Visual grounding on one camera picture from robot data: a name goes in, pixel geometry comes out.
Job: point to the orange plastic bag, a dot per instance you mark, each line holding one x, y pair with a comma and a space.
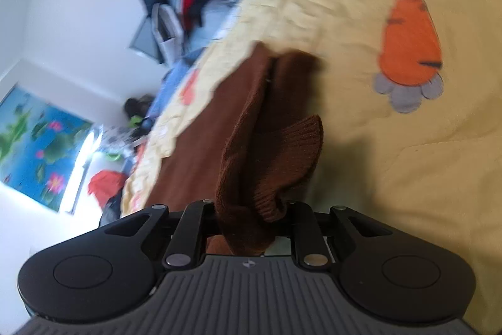
106, 184

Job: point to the yellow printed quilt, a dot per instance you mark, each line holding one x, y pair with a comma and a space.
353, 25

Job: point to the blue quilted blanket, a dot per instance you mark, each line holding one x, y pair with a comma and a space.
172, 84

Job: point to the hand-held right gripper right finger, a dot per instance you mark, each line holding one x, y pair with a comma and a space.
304, 217

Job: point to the brown knit sweater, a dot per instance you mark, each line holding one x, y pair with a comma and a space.
243, 162

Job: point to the white window sill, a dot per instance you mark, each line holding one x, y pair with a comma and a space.
80, 170

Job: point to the grey framed panel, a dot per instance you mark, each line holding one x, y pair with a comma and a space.
143, 38

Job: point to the black cloth bundle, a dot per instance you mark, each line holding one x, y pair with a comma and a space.
137, 105

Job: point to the lotus flower wall poster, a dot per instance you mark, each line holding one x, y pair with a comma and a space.
35, 146

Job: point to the green plastic stool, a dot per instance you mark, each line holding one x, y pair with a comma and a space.
135, 120

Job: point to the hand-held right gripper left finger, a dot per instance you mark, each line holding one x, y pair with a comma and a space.
196, 217

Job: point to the black garment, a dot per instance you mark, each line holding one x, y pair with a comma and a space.
111, 209

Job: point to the grey floral pillow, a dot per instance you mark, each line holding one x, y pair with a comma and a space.
115, 137

